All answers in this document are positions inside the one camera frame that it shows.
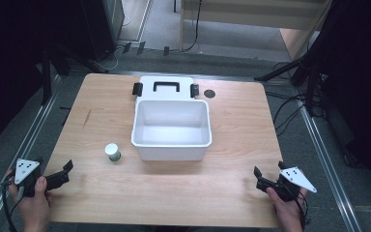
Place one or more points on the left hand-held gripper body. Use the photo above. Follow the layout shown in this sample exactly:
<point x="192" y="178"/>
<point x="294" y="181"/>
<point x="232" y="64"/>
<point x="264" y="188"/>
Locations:
<point x="26" y="170"/>

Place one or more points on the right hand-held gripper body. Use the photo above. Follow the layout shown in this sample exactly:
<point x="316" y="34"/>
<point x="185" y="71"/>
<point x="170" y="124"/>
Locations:
<point x="294" y="180"/>

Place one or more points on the person's right hand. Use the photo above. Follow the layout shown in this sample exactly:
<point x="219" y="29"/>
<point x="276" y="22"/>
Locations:
<point x="286" y="212"/>

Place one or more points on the person's left hand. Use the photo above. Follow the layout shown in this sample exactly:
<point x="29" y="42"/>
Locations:
<point x="34" y="206"/>

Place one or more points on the small white jar green label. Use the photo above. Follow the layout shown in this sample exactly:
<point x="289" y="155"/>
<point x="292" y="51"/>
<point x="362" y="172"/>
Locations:
<point x="112" y="151"/>

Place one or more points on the black metal stand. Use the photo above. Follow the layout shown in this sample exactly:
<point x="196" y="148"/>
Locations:
<point x="302" y="69"/>
<point x="46" y="77"/>

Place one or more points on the black round cap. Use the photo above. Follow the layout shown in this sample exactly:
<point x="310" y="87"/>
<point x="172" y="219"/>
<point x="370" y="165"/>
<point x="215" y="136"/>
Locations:
<point x="209" y="93"/>

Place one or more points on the white plastic storage box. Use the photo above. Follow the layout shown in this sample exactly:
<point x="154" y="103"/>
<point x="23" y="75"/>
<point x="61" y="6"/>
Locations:
<point x="171" y="129"/>

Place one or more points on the dark curtain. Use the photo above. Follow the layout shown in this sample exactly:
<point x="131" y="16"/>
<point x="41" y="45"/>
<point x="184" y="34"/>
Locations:
<point x="6" y="64"/>
<point x="360" y="80"/>

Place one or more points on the black cabinet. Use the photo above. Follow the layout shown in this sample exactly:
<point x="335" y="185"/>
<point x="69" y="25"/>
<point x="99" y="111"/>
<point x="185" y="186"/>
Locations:
<point x="99" y="25"/>

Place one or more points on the metal floor rail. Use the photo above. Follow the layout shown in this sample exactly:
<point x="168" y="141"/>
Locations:
<point x="331" y="167"/>
<point x="9" y="167"/>

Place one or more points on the light wooden furniture frame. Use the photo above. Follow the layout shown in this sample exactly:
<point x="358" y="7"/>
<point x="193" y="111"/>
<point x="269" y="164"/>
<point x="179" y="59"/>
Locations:
<point x="238" y="13"/>

